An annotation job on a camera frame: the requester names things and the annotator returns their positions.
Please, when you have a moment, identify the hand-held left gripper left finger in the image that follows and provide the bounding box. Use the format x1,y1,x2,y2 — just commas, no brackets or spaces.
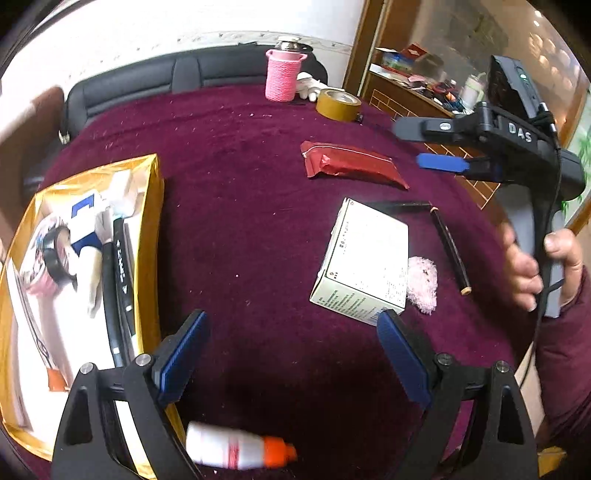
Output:
52,309,211,480

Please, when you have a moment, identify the white glove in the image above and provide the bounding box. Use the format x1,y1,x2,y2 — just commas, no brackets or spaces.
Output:
295,71,329,102

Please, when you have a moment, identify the white medicine box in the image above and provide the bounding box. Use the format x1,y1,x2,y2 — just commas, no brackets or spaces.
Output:
309,198,411,326

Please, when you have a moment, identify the maroon tablecloth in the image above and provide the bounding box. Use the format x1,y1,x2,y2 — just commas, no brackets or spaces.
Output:
23,85,536,480

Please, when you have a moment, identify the pink fluffy ball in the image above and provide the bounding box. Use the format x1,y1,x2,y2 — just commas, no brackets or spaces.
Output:
406,256,438,316

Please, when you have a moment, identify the black tape roll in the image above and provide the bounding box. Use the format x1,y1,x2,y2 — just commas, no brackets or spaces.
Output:
39,226,77,282

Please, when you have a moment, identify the pink knit-sleeved bottle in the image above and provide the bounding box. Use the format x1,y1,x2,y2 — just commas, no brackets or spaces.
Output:
265,36,308,102

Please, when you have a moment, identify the yellow tape roll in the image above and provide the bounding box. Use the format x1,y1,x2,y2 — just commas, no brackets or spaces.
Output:
316,89,363,124

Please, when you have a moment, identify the yellow box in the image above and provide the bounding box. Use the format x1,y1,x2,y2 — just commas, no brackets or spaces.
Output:
0,154,185,476

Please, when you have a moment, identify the wooden counter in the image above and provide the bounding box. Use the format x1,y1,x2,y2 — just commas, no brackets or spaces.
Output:
344,0,591,232

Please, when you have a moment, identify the blue and white box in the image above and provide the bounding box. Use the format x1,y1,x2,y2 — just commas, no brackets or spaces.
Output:
69,194,116,252

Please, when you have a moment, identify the black cable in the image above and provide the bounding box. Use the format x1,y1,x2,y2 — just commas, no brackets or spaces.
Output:
512,104,566,388

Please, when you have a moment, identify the person's right hand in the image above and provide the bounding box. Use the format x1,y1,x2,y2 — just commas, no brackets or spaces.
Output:
501,222,585,311

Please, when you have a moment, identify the pile of small clutter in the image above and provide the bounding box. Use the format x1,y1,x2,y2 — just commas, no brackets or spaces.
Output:
402,69,467,114

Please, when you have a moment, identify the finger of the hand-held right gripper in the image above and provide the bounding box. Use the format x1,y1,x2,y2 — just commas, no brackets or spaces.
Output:
392,115,458,144
416,153,502,182

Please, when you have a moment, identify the person's right forearm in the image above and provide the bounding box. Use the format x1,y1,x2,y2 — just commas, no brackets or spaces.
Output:
536,268,591,444

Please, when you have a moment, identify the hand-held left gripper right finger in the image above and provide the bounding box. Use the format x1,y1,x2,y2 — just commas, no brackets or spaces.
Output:
376,309,541,480

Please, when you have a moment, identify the black leather sofa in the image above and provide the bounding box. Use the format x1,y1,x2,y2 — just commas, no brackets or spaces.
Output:
60,44,329,144

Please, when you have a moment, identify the red foil packet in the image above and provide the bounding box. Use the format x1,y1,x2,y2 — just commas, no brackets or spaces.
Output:
300,140,411,191

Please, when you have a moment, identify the black marker with beige cap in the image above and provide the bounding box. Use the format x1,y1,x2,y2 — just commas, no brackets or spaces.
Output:
429,206,472,296

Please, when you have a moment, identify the small white box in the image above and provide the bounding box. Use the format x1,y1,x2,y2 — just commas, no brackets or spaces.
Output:
108,168,144,215

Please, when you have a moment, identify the white tumbler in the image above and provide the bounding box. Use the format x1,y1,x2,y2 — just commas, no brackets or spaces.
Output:
462,73,485,109

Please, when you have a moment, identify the red and blue tissue box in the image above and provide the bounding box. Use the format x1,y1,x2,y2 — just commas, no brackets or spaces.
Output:
376,42,430,70

